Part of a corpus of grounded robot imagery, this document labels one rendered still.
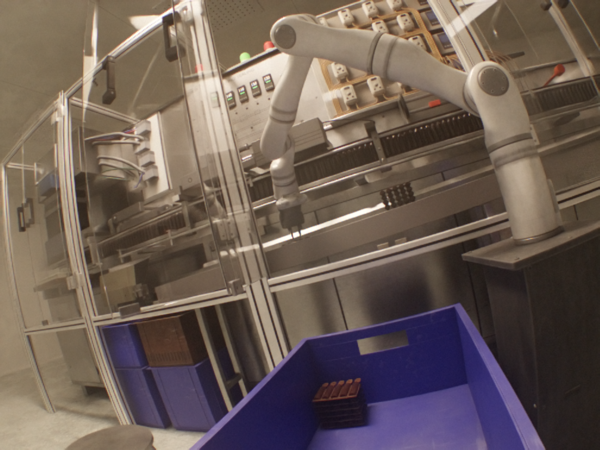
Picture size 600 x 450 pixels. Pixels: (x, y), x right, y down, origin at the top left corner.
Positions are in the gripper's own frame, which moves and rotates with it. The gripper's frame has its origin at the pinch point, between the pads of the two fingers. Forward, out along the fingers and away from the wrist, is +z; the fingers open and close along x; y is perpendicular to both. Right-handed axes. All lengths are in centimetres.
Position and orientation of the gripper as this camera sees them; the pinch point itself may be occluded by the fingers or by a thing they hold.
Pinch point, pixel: (297, 241)
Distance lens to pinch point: 107.6
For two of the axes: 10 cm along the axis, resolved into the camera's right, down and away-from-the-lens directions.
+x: -9.5, 2.9, -1.4
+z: 1.4, 7.6, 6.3
